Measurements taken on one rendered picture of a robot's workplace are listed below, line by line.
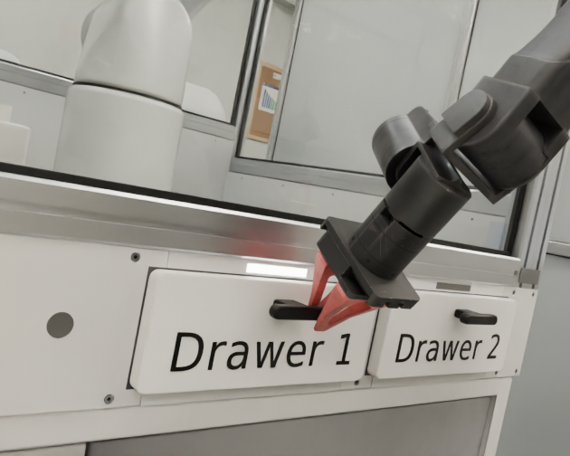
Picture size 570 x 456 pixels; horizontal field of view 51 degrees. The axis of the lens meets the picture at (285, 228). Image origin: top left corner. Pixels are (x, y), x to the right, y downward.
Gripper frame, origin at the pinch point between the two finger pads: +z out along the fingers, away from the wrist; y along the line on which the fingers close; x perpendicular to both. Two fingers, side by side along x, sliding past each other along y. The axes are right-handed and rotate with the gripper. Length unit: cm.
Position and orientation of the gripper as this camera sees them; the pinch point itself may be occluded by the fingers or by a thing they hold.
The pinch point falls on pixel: (318, 318)
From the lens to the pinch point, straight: 61.2
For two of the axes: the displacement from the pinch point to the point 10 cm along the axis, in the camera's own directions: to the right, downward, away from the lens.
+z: -5.3, 7.0, 4.8
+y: -4.0, -7.0, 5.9
